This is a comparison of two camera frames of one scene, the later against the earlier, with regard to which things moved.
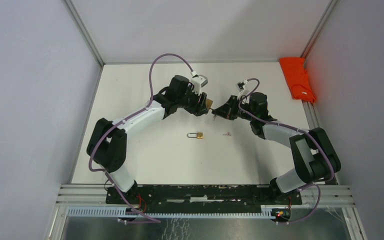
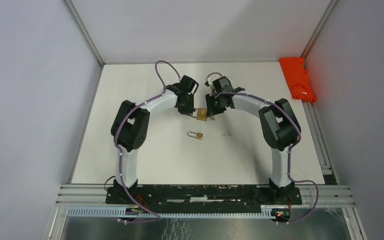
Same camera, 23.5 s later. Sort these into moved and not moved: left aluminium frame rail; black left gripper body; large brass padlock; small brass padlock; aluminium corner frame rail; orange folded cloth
Moved: black left gripper body; large brass padlock
Not moved: small brass padlock; aluminium corner frame rail; left aluminium frame rail; orange folded cloth
